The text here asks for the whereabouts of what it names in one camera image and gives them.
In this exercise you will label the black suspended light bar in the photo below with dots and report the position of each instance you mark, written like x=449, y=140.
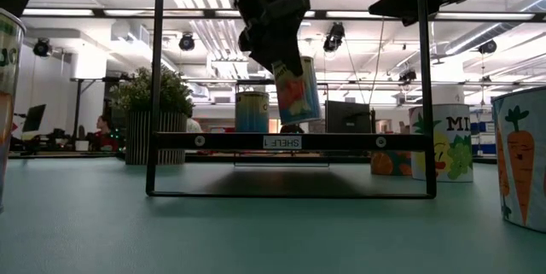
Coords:
x=209, y=14

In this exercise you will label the peaches label tin can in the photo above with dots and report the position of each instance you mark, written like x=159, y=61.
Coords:
x=8, y=95

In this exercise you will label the person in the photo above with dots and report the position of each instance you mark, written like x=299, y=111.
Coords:
x=104, y=135
x=292, y=129
x=194, y=125

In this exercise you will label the wooden shelf with black frame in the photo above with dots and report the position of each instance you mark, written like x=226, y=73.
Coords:
x=341, y=142

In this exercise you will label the carrot picture tin can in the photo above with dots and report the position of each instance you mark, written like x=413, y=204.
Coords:
x=520, y=159

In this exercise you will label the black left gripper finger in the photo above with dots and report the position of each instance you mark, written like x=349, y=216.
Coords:
x=277, y=50

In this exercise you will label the mixed fruit label tin can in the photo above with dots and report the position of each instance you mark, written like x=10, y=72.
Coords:
x=454, y=146

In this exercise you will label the red and black chair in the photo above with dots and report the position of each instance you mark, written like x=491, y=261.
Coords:
x=17, y=129

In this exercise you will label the black computer monitor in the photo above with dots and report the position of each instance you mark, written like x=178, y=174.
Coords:
x=347, y=118
x=34, y=117

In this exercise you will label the cherries label tin can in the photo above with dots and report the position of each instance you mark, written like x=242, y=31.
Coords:
x=251, y=114

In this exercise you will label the short orange slices tin can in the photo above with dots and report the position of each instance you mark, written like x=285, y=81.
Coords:
x=390, y=164

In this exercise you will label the tomatoes label tin can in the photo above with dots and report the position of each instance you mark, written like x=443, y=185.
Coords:
x=298, y=95

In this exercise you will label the potted plant in striped pot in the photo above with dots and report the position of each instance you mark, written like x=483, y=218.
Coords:
x=136, y=137

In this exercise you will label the black ceiling spotlight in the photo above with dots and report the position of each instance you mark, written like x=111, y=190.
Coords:
x=42, y=48
x=186, y=42
x=487, y=46
x=334, y=37
x=407, y=75

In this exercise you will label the black background stand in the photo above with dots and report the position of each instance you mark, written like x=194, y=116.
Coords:
x=78, y=107

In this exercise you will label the blue storage bin rack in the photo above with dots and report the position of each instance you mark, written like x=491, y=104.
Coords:
x=484, y=128

